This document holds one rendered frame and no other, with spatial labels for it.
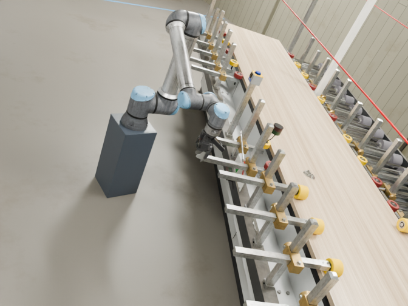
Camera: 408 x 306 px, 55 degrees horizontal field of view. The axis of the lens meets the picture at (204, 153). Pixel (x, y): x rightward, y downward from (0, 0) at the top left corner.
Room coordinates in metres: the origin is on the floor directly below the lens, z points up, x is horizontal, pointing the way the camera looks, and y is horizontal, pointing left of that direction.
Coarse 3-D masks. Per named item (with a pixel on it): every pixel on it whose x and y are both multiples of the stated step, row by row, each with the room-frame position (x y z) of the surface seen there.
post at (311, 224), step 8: (312, 224) 1.30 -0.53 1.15; (304, 232) 1.31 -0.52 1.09; (312, 232) 1.31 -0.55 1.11; (296, 240) 1.32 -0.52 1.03; (304, 240) 1.31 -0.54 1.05; (296, 248) 1.31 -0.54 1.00; (280, 264) 1.31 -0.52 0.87; (272, 272) 1.32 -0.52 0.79; (280, 272) 1.31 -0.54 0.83; (272, 280) 1.31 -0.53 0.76
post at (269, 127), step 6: (270, 126) 2.01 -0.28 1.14; (264, 132) 2.02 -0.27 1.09; (270, 132) 2.02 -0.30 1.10; (264, 138) 2.01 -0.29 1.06; (258, 144) 2.01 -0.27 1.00; (264, 144) 2.02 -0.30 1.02; (258, 150) 2.01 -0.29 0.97; (252, 156) 2.01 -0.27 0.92; (258, 156) 2.02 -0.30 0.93; (252, 162) 2.01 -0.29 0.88; (246, 174) 2.02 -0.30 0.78
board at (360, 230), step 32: (256, 64) 3.63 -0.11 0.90; (288, 64) 4.05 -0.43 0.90; (256, 96) 2.93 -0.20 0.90; (288, 96) 3.22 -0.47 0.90; (288, 128) 2.62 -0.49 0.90; (320, 128) 2.86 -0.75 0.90; (288, 160) 2.18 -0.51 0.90; (320, 160) 2.35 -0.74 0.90; (352, 160) 2.56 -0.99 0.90; (320, 192) 1.97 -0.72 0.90; (352, 192) 2.13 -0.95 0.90; (352, 224) 1.80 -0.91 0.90; (384, 224) 1.94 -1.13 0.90; (320, 256) 1.44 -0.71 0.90; (352, 256) 1.54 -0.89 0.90; (384, 256) 1.65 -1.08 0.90; (352, 288) 1.32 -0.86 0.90; (384, 288) 1.42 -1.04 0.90
